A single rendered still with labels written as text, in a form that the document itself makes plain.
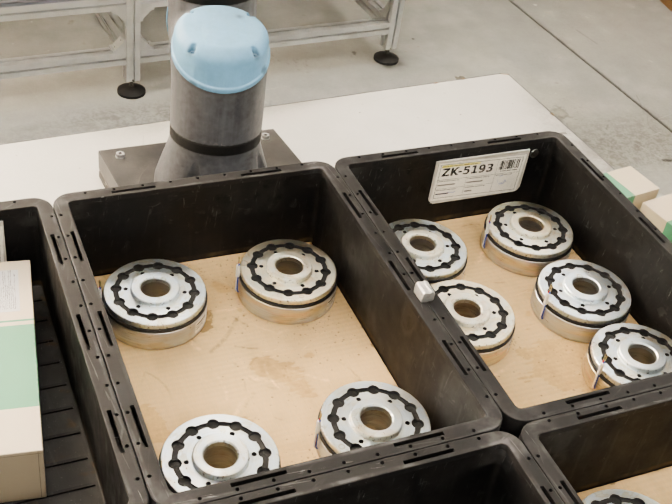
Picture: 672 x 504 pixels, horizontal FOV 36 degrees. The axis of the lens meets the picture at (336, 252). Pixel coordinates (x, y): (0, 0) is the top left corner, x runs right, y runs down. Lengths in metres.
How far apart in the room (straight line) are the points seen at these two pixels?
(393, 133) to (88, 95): 1.53
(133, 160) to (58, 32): 1.94
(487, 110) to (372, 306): 0.76
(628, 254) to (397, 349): 0.30
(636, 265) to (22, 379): 0.65
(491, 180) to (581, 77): 2.28
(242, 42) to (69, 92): 1.82
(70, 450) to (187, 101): 0.49
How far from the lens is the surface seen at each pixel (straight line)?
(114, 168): 1.42
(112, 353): 0.89
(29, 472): 0.90
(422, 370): 0.98
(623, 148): 3.19
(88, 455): 0.95
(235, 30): 1.28
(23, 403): 0.91
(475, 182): 1.24
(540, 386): 1.07
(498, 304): 1.11
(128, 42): 2.95
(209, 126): 1.28
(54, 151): 1.54
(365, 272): 1.06
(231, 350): 1.04
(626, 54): 3.74
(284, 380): 1.02
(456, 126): 1.70
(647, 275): 1.17
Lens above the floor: 1.56
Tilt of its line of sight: 38 degrees down
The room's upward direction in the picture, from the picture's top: 9 degrees clockwise
